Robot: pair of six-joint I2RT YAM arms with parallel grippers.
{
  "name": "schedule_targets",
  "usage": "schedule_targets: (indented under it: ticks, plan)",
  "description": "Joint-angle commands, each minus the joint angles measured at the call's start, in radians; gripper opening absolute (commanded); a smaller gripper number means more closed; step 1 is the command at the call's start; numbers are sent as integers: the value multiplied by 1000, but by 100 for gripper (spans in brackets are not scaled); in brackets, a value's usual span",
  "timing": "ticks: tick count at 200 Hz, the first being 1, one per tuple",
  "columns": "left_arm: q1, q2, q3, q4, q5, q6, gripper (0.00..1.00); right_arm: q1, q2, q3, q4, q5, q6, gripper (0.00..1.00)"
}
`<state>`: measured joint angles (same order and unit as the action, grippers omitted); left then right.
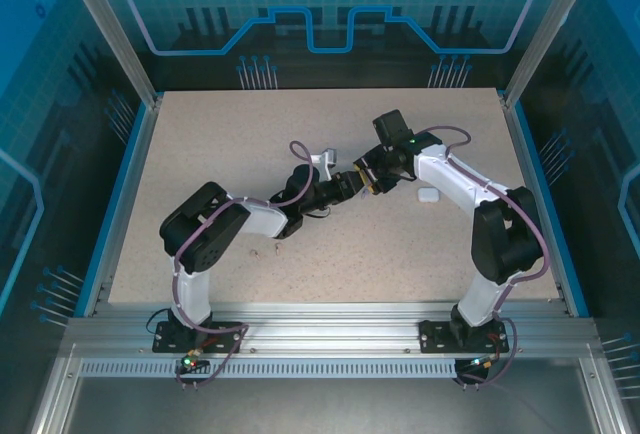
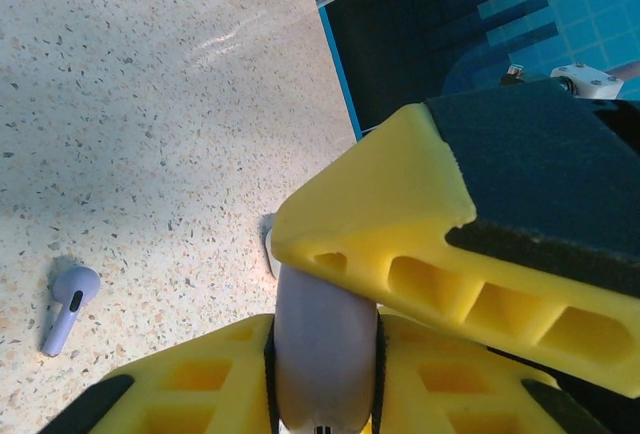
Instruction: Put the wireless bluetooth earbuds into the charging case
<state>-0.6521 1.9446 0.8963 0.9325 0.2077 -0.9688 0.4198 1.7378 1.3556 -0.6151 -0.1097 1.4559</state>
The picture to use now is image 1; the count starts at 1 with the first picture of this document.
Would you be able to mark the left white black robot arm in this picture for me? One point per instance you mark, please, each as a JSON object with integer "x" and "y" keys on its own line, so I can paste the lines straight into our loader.
{"x": 260, "y": 216}

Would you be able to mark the white earbud charging case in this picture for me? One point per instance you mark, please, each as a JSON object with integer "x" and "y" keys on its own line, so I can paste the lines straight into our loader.
{"x": 427, "y": 195}

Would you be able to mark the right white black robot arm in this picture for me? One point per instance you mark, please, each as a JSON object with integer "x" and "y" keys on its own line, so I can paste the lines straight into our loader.
{"x": 450, "y": 179}

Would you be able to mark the aluminium frame leg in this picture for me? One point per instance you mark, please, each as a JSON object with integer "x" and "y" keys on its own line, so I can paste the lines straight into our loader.
{"x": 612, "y": 414}
{"x": 45, "y": 414}

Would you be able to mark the connector board with lights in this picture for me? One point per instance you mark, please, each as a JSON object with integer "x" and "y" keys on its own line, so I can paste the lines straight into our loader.
{"x": 480, "y": 364}
{"x": 190, "y": 364}

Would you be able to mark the aluminium frame post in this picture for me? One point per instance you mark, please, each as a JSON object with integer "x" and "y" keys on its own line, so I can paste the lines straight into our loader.
{"x": 549, "y": 29}
{"x": 110, "y": 29}

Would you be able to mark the aluminium base beam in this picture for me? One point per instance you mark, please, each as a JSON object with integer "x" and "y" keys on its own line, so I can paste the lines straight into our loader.
{"x": 325, "y": 326}

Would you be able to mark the grey metal sheet tray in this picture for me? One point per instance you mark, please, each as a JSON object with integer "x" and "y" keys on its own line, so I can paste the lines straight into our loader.
{"x": 325, "y": 409}

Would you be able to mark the purple earbud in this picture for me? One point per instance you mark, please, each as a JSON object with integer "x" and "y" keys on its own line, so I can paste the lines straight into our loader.
{"x": 365, "y": 194}

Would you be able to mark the aluminium side rail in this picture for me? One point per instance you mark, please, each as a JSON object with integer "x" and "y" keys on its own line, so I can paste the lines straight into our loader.
{"x": 140, "y": 154}
{"x": 525, "y": 154}

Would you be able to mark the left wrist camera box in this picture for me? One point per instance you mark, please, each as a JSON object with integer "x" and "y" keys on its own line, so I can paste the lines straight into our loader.
{"x": 327, "y": 158}

